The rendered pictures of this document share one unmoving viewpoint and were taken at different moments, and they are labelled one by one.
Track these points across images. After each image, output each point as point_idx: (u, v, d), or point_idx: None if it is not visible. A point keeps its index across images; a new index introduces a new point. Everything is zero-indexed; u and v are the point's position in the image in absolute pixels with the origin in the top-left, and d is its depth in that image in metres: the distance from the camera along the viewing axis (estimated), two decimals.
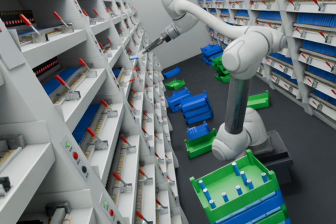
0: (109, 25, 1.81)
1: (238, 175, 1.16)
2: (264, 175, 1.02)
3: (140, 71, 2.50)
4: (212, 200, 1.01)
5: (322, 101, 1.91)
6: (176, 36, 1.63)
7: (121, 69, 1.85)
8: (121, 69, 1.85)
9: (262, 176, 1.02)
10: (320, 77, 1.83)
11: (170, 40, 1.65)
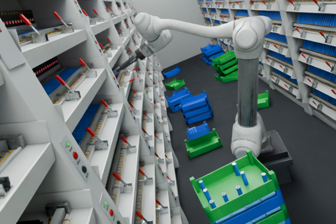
0: (109, 25, 1.81)
1: (238, 175, 1.16)
2: (264, 175, 1.02)
3: (140, 71, 2.50)
4: (212, 200, 1.01)
5: (322, 101, 1.91)
6: None
7: None
8: None
9: (262, 176, 1.02)
10: (320, 77, 1.83)
11: (138, 48, 1.65)
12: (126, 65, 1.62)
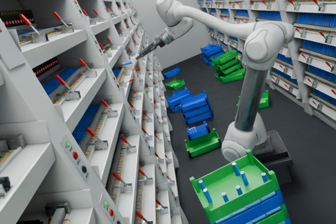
0: (109, 25, 1.81)
1: (238, 175, 1.16)
2: (264, 175, 1.02)
3: (140, 71, 2.50)
4: None
5: (322, 101, 1.91)
6: None
7: (121, 69, 1.85)
8: (121, 69, 1.85)
9: (262, 176, 1.02)
10: (320, 77, 1.83)
11: (158, 35, 1.62)
12: (146, 52, 1.59)
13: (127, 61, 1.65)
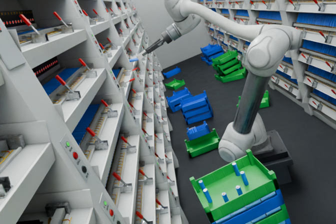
0: (109, 25, 1.81)
1: (238, 175, 1.16)
2: None
3: (140, 71, 2.50)
4: (116, 78, 1.68)
5: (322, 101, 1.91)
6: (177, 37, 1.57)
7: (121, 69, 1.85)
8: (121, 69, 1.85)
9: None
10: (320, 77, 1.83)
11: (171, 41, 1.59)
12: None
13: None
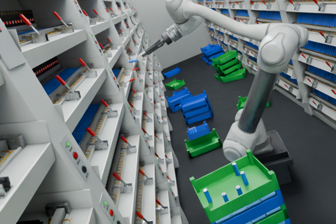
0: (109, 25, 1.81)
1: (238, 175, 1.16)
2: None
3: (140, 71, 2.50)
4: (116, 78, 1.68)
5: (322, 101, 1.91)
6: None
7: (121, 69, 1.85)
8: (121, 69, 1.85)
9: None
10: (320, 77, 1.83)
11: (165, 32, 1.57)
12: (153, 49, 1.54)
13: None
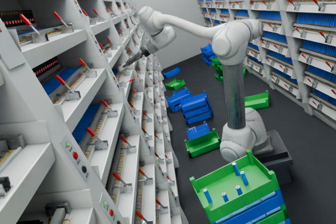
0: (109, 25, 1.81)
1: (238, 175, 1.16)
2: None
3: (140, 71, 2.50)
4: None
5: (322, 101, 1.91)
6: (154, 51, 1.72)
7: (118, 69, 1.85)
8: (118, 69, 1.85)
9: None
10: (320, 77, 1.83)
11: (149, 54, 1.74)
12: None
13: None
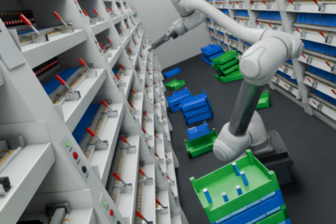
0: (109, 25, 1.81)
1: (238, 175, 1.16)
2: None
3: (140, 71, 2.50)
4: None
5: (322, 101, 1.91)
6: (183, 33, 1.55)
7: (118, 69, 1.85)
8: (118, 69, 1.85)
9: None
10: (320, 77, 1.83)
11: (177, 36, 1.57)
12: None
13: None
